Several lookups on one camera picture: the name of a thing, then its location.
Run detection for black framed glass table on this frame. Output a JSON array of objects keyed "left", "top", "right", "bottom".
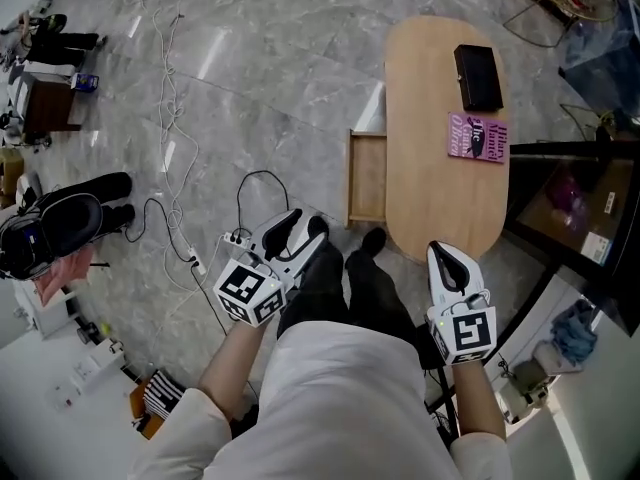
[{"left": 501, "top": 139, "right": 640, "bottom": 340}]

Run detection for person's left trouser leg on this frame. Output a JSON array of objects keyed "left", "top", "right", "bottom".
[{"left": 276, "top": 240, "right": 352, "bottom": 340}]

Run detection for long white cable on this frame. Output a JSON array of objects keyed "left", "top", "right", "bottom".
[{"left": 147, "top": 0, "right": 202, "bottom": 292}]

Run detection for wooden coffee table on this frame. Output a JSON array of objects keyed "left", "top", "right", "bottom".
[{"left": 383, "top": 15, "right": 512, "bottom": 265}]

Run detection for orange box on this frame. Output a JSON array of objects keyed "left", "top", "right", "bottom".
[{"left": 129, "top": 376, "right": 167, "bottom": 441}]

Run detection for white desk device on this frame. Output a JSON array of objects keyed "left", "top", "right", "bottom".
[{"left": 498, "top": 359, "right": 552, "bottom": 423}]

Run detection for brown wooden cabinet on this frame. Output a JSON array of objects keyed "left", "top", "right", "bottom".
[{"left": 21, "top": 74, "right": 84, "bottom": 135}]

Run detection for person's left forearm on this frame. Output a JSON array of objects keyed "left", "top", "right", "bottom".
[{"left": 196, "top": 316, "right": 270, "bottom": 422}]

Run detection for black rectangular box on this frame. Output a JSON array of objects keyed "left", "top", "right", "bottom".
[{"left": 452, "top": 43, "right": 505, "bottom": 114}]

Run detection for person's right black shoe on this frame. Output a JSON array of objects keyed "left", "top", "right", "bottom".
[{"left": 360, "top": 226, "right": 388, "bottom": 258}]

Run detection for person's right trouser leg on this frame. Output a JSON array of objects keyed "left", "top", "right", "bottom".
[{"left": 344, "top": 249, "right": 417, "bottom": 345}]

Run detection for blue plastic bag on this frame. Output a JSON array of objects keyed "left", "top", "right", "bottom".
[{"left": 558, "top": 0, "right": 640, "bottom": 120}]

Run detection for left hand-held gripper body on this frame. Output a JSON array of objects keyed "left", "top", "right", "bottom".
[{"left": 213, "top": 240, "right": 301, "bottom": 327}]

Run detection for blue cloth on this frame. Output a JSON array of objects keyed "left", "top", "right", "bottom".
[{"left": 551, "top": 299, "right": 600, "bottom": 365}]

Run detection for wooden coffee table drawer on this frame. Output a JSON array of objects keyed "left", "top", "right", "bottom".
[{"left": 344, "top": 128, "right": 389, "bottom": 230}]

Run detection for black cable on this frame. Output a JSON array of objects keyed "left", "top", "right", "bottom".
[
  {"left": 235, "top": 169, "right": 292, "bottom": 235},
  {"left": 123, "top": 197, "right": 197, "bottom": 270}
]

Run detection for person's white coat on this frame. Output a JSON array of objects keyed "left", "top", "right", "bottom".
[{"left": 130, "top": 317, "right": 512, "bottom": 480}]

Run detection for black white striped item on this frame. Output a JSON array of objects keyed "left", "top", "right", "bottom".
[{"left": 141, "top": 369, "right": 185, "bottom": 418}]

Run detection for pink cloth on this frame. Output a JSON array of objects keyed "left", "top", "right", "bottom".
[{"left": 36, "top": 251, "right": 95, "bottom": 305}]

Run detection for person's trouser leg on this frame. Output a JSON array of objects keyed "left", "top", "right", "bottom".
[
  {"left": 276, "top": 240, "right": 352, "bottom": 340},
  {"left": 344, "top": 249, "right": 417, "bottom": 345}
]

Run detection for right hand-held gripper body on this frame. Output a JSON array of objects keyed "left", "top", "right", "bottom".
[{"left": 423, "top": 287, "right": 498, "bottom": 367}]

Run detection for person's left black shoe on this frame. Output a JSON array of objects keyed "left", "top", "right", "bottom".
[{"left": 306, "top": 215, "right": 331, "bottom": 243}]

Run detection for person's right forearm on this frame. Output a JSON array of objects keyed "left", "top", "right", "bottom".
[{"left": 451, "top": 358, "right": 507, "bottom": 440}]

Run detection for person's black shoe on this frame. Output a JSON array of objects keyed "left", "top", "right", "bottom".
[
  {"left": 360, "top": 226, "right": 388, "bottom": 258},
  {"left": 306, "top": 215, "right": 331, "bottom": 243}
]

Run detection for pink book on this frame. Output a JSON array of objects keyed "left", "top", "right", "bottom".
[{"left": 446, "top": 111, "right": 511, "bottom": 166}]

